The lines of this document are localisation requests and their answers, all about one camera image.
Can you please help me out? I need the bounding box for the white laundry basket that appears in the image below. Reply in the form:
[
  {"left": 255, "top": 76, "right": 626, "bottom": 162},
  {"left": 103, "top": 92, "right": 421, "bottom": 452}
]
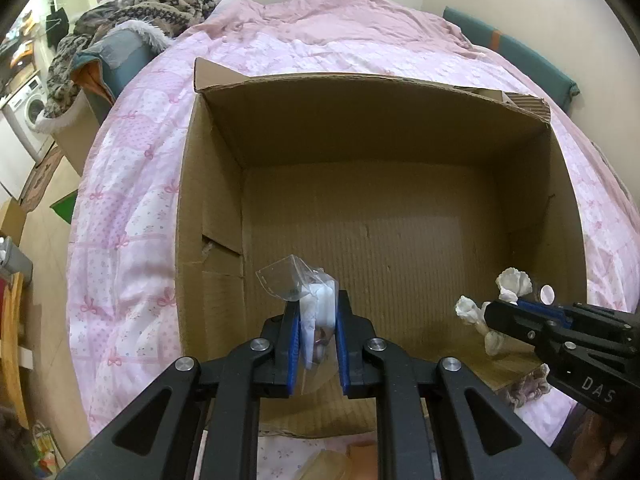
[{"left": 35, "top": 87, "right": 108, "bottom": 177}]

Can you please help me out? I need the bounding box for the white cabinet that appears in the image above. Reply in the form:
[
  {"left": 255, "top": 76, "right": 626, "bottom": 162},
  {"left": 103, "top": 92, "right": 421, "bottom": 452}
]
[{"left": 0, "top": 110, "right": 37, "bottom": 202}]

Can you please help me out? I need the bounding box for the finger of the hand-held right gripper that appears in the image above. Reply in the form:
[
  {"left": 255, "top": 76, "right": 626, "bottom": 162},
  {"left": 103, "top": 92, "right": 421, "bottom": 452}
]
[
  {"left": 516, "top": 297, "right": 640, "bottom": 333},
  {"left": 481, "top": 300, "right": 553, "bottom": 348}
]

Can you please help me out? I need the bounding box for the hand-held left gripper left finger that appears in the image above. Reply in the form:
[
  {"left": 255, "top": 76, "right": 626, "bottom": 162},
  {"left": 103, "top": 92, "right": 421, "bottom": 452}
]
[{"left": 57, "top": 300, "right": 302, "bottom": 480}]

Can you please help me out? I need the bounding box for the yellow wooden chair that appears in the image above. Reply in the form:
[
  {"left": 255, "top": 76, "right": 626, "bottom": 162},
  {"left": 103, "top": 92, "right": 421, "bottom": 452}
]
[{"left": 0, "top": 270, "right": 31, "bottom": 431}]

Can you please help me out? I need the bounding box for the pink patterned bedcover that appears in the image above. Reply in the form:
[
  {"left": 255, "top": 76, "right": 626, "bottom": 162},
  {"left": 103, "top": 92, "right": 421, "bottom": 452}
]
[{"left": 67, "top": 0, "right": 640, "bottom": 480}]

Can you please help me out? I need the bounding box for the dark hanging garment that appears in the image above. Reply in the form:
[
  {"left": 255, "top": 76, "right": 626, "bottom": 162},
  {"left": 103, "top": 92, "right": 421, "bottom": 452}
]
[{"left": 45, "top": 5, "right": 69, "bottom": 37}]

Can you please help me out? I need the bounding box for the beige lace scrunchie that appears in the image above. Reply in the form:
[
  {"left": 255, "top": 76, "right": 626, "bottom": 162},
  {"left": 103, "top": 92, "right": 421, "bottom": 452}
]
[{"left": 502, "top": 365, "right": 551, "bottom": 408}]

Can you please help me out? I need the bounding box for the white washing machine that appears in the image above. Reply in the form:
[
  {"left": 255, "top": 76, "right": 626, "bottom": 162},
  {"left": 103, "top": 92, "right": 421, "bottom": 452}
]
[{"left": 2, "top": 75, "right": 51, "bottom": 161}]

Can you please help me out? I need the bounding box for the brown patterned rug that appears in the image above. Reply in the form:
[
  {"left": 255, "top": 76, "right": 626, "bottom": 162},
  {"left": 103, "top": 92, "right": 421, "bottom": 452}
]
[{"left": 20, "top": 145, "right": 63, "bottom": 211}]

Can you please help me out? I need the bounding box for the blue-grey jacket with fur hood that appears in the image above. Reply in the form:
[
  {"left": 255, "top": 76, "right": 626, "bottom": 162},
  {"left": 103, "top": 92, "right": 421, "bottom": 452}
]
[{"left": 70, "top": 20, "right": 168, "bottom": 102}]

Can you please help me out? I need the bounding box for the beige tube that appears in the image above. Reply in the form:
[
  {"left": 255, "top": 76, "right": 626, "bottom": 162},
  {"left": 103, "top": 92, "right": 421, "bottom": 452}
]
[{"left": 349, "top": 442, "right": 382, "bottom": 480}]

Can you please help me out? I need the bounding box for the small cardboard box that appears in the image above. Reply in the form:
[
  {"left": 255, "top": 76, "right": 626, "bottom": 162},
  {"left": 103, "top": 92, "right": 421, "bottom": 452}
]
[{"left": 0, "top": 200, "right": 27, "bottom": 246}]

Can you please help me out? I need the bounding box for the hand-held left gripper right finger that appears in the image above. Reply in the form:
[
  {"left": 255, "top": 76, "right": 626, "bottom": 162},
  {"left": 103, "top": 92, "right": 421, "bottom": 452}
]
[{"left": 336, "top": 290, "right": 576, "bottom": 480}]

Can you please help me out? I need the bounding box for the clear plastic bag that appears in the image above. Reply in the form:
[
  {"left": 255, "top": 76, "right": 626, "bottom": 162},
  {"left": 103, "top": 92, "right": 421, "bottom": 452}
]
[{"left": 255, "top": 255, "right": 342, "bottom": 401}]

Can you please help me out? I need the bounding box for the green plastic dustpan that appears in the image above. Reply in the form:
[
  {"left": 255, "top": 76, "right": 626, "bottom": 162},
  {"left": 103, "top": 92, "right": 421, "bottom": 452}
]
[{"left": 50, "top": 191, "right": 78, "bottom": 226}]

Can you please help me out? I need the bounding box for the grey bin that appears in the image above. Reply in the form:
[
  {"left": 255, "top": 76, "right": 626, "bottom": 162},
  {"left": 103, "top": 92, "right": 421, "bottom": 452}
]
[{"left": 0, "top": 235, "right": 35, "bottom": 282}]

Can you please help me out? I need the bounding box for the brown cardboard box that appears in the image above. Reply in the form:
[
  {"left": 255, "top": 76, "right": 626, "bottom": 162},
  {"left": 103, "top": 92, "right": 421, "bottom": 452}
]
[{"left": 175, "top": 57, "right": 588, "bottom": 438}]

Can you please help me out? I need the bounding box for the white ruffled cloth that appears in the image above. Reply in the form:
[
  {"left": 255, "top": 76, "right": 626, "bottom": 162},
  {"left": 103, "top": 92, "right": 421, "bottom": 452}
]
[{"left": 455, "top": 267, "right": 556, "bottom": 358}]

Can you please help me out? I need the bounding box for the teal padded mat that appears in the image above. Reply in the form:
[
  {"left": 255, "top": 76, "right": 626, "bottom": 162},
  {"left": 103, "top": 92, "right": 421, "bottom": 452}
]
[{"left": 442, "top": 6, "right": 581, "bottom": 111}]

